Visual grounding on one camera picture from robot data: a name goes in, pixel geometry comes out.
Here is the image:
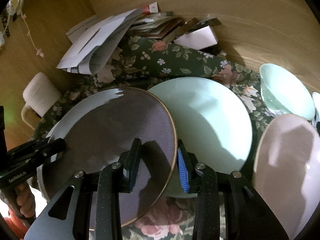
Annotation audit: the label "person's left hand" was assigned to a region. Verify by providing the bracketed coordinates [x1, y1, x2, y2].
[16, 182, 36, 218]

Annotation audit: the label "pink plate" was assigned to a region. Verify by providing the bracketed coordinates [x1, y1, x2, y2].
[253, 114, 319, 239]

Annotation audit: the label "grey plate with gold rim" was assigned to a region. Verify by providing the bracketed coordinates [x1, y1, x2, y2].
[37, 88, 177, 226]

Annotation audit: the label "white folded papers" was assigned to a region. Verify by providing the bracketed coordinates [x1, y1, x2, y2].
[57, 8, 143, 75]

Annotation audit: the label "stack of books and cards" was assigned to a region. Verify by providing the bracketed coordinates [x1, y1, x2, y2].
[129, 2, 222, 40]

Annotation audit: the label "mint green plate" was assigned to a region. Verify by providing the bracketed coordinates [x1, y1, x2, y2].
[149, 77, 253, 174]

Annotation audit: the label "white bowl with black spots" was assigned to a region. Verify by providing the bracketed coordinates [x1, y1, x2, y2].
[312, 92, 320, 132]

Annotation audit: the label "cream cylindrical jar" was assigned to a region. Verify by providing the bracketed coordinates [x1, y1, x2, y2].
[21, 72, 62, 131]

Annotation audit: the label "mint green bowl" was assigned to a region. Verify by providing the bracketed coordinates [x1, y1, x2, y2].
[259, 63, 315, 120]

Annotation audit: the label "white rectangular box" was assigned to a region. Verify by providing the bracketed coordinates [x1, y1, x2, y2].
[174, 26, 218, 50]

